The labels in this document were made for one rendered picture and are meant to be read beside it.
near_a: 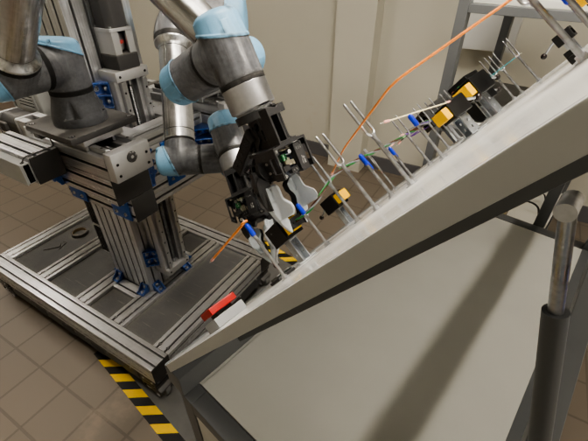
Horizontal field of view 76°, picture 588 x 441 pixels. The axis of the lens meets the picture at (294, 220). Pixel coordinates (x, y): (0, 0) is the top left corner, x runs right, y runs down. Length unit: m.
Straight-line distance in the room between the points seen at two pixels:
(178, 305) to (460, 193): 1.77
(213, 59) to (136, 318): 1.47
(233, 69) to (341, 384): 0.68
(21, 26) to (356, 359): 1.03
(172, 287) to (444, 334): 1.36
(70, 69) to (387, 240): 1.11
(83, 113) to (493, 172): 1.17
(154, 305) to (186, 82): 1.41
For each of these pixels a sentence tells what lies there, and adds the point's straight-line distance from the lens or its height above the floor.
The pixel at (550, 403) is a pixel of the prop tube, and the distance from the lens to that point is 0.49.
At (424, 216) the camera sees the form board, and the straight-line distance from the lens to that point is 0.21.
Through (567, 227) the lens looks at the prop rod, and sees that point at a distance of 0.36.
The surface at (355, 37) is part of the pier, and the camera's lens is 3.04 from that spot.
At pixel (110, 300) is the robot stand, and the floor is 0.21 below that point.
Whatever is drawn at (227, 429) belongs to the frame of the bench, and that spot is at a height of 0.80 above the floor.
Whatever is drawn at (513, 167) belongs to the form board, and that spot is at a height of 1.51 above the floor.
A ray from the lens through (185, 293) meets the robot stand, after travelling 1.95.
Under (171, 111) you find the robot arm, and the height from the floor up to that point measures 1.26.
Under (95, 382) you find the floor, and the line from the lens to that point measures 2.04.
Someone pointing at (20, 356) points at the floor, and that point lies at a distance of 2.31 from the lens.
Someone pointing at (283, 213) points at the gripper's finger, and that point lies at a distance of 0.64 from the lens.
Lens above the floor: 1.58
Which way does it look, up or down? 36 degrees down
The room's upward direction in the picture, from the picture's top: straight up
